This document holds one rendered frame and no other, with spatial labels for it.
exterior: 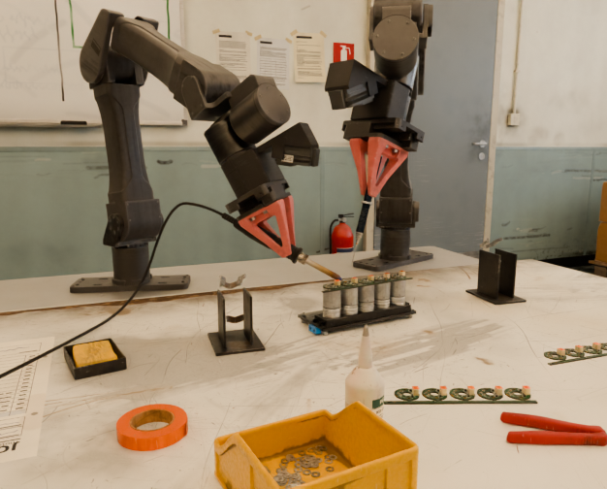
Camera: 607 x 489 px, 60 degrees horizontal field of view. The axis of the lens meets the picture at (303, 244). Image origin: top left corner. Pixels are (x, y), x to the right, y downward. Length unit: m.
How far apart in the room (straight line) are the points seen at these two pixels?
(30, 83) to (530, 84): 3.41
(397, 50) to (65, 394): 0.54
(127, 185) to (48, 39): 2.37
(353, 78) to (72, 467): 0.51
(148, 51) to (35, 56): 2.40
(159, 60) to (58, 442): 0.54
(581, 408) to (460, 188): 3.52
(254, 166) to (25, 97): 2.58
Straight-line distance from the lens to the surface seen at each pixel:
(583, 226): 5.03
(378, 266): 1.08
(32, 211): 3.26
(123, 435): 0.49
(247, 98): 0.70
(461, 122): 4.03
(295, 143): 0.71
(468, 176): 4.09
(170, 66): 0.81
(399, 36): 0.70
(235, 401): 0.55
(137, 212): 0.93
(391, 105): 0.73
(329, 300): 0.71
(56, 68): 3.23
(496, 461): 0.48
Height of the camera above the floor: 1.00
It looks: 10 degrees down
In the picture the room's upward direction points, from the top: straight up
